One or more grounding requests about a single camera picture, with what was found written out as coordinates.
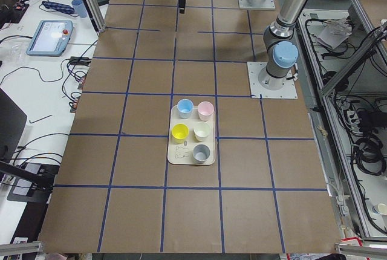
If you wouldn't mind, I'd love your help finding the yellow plastic cup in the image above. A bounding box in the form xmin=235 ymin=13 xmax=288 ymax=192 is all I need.
xmin=171 ymin=123 xmax=189 ymax=144

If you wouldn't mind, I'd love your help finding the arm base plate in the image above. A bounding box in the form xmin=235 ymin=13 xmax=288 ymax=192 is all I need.
xmin=238 ymin=0 xmax=276 ymax=11
xmin=247 ymin=62 xmax=298 ymax=99

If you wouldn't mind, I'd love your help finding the cream plastic tray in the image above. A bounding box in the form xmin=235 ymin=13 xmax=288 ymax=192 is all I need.
xmin=167 ymin=106 xmax=216 ymax=165

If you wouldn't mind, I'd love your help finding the teach pendant tablet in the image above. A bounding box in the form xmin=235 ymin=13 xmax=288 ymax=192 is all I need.
xmin=26 ymin=20 xmax=73 ymax=57

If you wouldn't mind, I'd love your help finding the blue plastic cup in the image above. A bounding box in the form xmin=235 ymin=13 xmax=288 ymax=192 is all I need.
xmin=177 ymin=99 xmax=194 ymax=119

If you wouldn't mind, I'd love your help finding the grey plastic cup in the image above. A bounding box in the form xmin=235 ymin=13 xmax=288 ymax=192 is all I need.
xmin=193 ymin=144 xmax=210 ymax=164

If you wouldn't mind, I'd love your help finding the pink plastic cup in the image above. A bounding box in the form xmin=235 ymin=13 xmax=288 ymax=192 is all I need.
xmin=198 ymin=101 xmax=214 ymax=122

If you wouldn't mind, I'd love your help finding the blue cup on desk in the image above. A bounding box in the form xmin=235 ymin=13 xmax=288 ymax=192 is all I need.
xmin=71 ymin=0 xmax=88 ymax=18

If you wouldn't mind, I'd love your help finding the cream white plastic cup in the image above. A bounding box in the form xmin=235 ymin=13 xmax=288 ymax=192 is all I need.
xmin=193 ymin=122 xmax=211 ymax=141

